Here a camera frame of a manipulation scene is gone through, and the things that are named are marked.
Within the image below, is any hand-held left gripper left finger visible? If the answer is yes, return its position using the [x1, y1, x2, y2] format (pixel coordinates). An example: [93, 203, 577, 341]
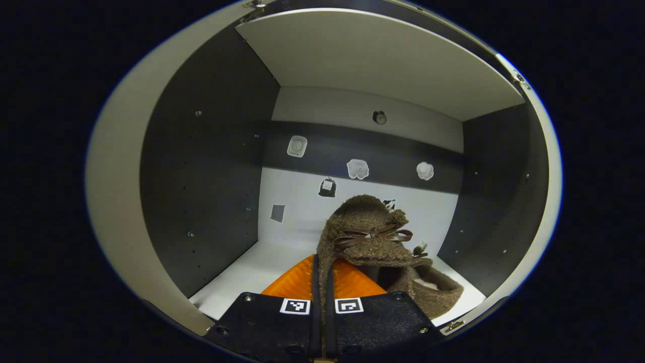
[204, 255, 323, 363]

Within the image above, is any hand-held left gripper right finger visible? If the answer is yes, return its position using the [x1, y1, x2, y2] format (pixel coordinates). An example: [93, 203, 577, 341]
[325, 258, 445, 361]

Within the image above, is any brown fuzzy shoe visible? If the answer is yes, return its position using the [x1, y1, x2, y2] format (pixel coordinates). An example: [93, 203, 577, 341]
[388, 263, 464, 319]
[316, 194, 434, 313]

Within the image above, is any white shoe cabinet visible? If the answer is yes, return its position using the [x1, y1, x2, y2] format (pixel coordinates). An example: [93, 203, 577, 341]
[140, 0, 550, 328]

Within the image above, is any white cabinet shelf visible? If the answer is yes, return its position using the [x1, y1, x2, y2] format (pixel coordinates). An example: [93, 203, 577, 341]
[190, 241, 487, 328]
[236, 8, 526, 122]

